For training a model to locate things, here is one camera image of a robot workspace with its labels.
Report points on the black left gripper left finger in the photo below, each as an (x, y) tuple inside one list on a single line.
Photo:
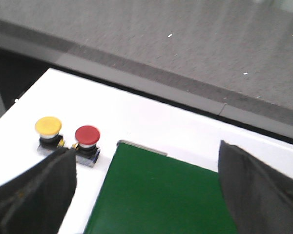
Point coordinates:
[(36, 201)]

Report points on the grey stone slab left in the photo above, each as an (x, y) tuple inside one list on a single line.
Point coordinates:
[(232, 58)]

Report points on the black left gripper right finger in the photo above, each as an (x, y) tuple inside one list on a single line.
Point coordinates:
[(259, 198)]

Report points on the silver belt end bracket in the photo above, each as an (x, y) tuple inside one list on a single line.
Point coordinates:
[(130, 143)]

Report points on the green conveyor belt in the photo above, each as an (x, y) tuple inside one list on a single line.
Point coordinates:
[(147, 193)]

